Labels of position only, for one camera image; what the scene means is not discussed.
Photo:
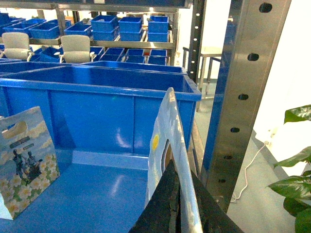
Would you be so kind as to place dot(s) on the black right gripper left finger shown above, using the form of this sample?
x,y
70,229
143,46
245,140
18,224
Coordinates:
x,y
162,213

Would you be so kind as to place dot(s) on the flower gift bag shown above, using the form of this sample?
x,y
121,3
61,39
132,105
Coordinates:
x,y
28,162
168,143

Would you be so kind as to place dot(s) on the stainless steel rack frame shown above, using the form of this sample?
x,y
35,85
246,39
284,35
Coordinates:
x,y
248,60

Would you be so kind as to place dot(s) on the grey office chair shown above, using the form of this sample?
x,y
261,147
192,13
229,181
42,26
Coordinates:
x,y
16,46
76,49

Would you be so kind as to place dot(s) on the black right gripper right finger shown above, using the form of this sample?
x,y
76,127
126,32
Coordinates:
x,y
199,212

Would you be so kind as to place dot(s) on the blue plastic tray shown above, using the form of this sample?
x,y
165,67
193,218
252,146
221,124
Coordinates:
x,y
97,192

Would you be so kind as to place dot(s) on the large blue plastic crate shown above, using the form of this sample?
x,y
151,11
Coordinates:
x,y
98,108

